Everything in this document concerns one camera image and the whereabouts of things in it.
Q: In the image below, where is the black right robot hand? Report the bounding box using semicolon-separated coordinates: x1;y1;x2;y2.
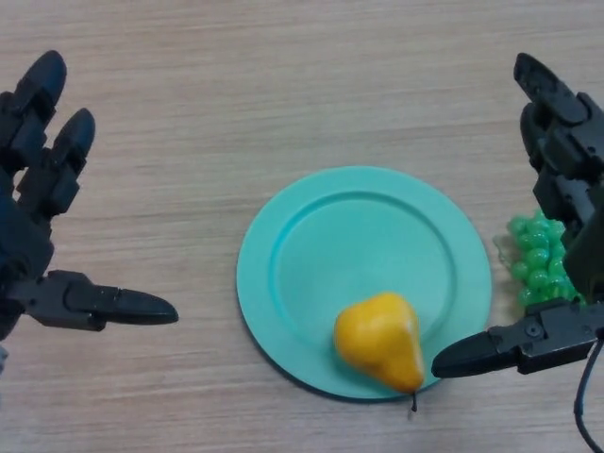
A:
431;51;604;379

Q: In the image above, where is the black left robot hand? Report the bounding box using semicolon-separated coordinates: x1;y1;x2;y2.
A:
0;50;180;344

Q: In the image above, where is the yellow pear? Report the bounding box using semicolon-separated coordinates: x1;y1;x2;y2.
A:
333;291;427;412

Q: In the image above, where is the teal green round plate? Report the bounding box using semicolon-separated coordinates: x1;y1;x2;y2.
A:
235;164;493;402

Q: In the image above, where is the green grape bunch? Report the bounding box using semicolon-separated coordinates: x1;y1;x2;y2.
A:
493;210;591;315

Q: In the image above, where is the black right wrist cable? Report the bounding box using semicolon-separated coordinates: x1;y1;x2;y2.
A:
573;332;604;449

